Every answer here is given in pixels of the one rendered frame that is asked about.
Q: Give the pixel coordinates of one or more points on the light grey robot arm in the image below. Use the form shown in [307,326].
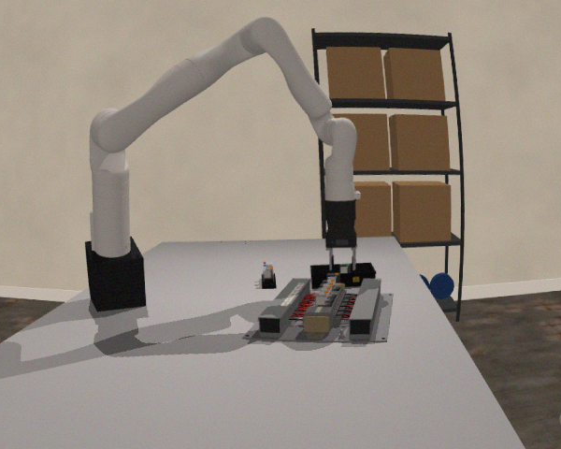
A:
[112,130]

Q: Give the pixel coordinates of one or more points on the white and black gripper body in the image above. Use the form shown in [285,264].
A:
[340,197]

